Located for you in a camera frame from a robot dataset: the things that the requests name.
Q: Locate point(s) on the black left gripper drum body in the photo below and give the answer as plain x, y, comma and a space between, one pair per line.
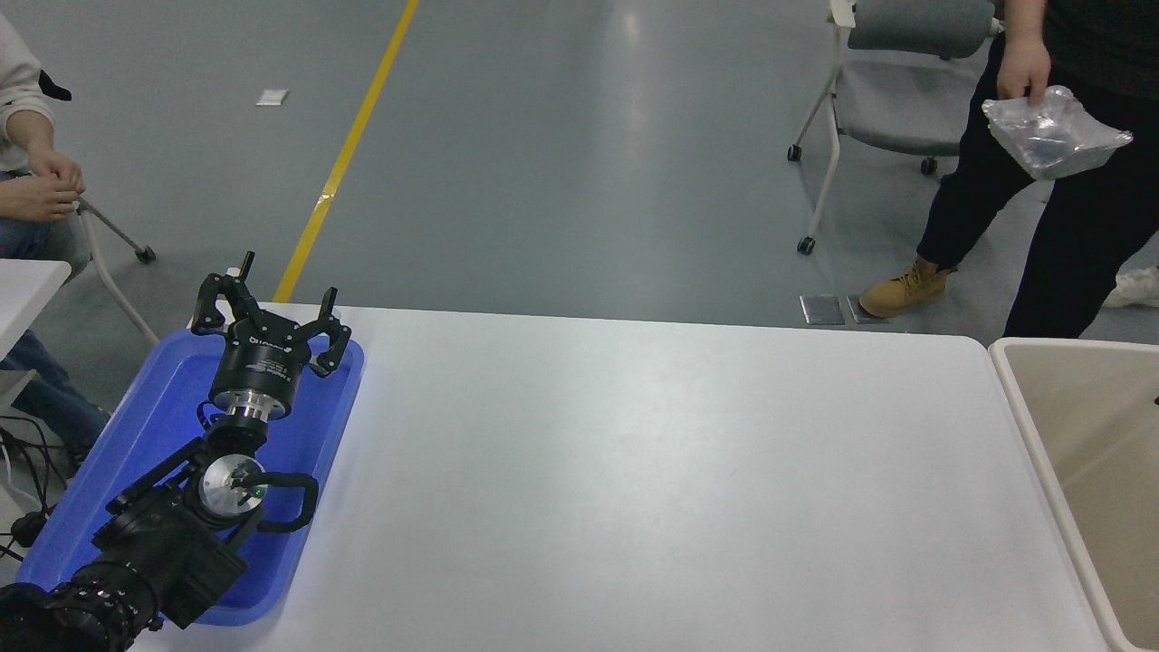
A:
258, 367

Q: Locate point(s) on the clear plastic bag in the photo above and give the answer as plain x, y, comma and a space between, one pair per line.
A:
1055, 136

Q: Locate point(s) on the person's forearm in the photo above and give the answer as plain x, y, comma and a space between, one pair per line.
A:
29, 136
1025, 18

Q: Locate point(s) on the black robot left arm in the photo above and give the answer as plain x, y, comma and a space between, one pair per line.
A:
172, 543

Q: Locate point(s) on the person's hand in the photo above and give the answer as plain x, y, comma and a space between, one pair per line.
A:
59, 170
36, 201
1023, 68

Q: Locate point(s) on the white-framed chair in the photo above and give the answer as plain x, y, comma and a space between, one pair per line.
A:
109, 272

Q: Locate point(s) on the blue plastic tray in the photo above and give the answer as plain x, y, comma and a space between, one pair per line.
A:
154, 407

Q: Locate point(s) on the small white side table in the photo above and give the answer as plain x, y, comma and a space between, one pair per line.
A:
27, 290

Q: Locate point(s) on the black power plug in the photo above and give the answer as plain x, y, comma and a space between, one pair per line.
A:
29, 528

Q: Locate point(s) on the person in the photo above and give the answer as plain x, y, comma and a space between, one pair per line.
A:
1068, 235
14, 72

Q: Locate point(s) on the metal floor plate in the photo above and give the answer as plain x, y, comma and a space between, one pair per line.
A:
860, 319
822, 310

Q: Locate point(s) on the grey office chair on castors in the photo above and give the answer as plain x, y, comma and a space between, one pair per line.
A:
905, 109

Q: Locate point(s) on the large pale bin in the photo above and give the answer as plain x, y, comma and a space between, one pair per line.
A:
1087, 435

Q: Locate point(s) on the white shoe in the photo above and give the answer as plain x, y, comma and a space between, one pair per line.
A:
1136, 288

